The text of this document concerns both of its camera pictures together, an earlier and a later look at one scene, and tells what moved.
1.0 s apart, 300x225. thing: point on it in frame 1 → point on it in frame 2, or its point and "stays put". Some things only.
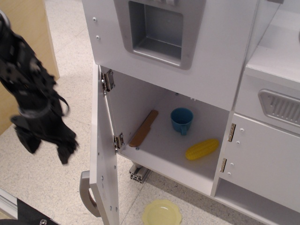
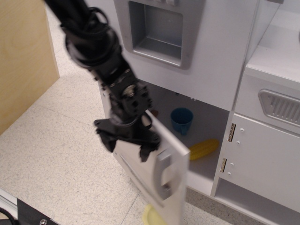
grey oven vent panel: [280, 106] stays put
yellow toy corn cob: [201, 148] stays put
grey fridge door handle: [85, 185] → [165, 191]
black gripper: [50, 125] → [134, 130]
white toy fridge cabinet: [171, 70] stays put
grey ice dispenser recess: [165, 32] stays put
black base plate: [28, 215] stays put
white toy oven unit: [258, 172] stays put
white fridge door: [105, 161] → [161, 179]
